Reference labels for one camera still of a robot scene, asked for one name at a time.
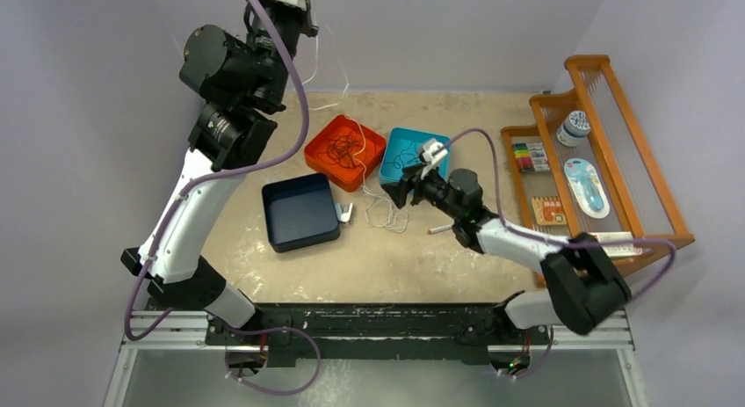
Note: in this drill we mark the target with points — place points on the dark blue plastic tray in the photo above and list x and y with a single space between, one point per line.
300 212

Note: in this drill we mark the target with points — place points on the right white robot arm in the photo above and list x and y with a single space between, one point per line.
583 287

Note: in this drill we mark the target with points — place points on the wooden shelf rack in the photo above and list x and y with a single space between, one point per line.
640 199

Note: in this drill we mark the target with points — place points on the coloured marker set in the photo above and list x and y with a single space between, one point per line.
530 157

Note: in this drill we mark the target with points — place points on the blue white jar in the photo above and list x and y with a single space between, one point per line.
574 129

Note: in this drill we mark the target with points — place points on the teal plastic tray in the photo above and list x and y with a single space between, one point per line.
402 151

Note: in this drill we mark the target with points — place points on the blue blister pack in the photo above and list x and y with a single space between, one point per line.
586 187

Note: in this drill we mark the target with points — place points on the orange plastic tray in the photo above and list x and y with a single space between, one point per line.
346 151

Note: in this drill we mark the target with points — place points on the aluminium frame rails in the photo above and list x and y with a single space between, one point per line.
189 330

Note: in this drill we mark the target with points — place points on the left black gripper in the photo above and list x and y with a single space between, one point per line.
303 18

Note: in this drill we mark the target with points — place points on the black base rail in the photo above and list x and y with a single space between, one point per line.
471 333

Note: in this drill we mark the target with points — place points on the white orange marker pen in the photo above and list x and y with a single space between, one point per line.
438 230

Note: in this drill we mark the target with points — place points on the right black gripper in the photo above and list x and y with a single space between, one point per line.
409 182

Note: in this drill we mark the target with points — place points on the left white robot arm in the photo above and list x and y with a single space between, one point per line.
242 82

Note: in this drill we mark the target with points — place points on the small white stapler remover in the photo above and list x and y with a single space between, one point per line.
343 212

